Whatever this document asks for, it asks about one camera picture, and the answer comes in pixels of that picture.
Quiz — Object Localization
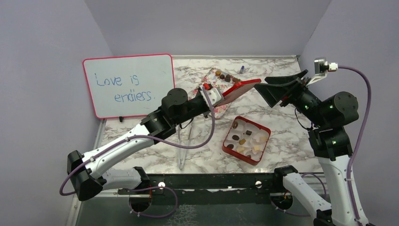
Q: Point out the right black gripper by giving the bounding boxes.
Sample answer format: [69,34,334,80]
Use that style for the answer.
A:
[255,69,327,127]

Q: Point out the red tin lid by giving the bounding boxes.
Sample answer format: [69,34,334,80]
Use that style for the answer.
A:
[215,79,262,107]

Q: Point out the metal serving tongs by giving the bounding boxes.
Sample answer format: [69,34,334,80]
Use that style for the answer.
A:
[178,120,194,171]

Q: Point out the round brown chocolate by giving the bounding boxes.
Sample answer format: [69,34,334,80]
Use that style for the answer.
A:
[232,121,238,129]

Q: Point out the red chocolate box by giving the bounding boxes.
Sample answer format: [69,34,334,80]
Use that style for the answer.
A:
[222,116,271,166]

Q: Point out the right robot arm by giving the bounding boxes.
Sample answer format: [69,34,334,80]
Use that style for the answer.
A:
[255,71,370,226]

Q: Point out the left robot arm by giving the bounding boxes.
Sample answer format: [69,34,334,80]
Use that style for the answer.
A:
[59,86,224,201]

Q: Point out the floral rectangular tray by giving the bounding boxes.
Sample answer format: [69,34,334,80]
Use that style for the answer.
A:
[187,67,241,104]

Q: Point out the pink framed whiteboard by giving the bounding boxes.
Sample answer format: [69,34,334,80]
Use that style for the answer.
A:
[82,53,175,119]

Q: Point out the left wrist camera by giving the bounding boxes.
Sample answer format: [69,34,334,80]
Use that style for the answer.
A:
[200,83,224,107]

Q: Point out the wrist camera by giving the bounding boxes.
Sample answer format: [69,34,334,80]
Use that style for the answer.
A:
[307,57,338,85]
[200,83,224,107]

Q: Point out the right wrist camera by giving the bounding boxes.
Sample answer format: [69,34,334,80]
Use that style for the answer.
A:
[307,57,338,85]

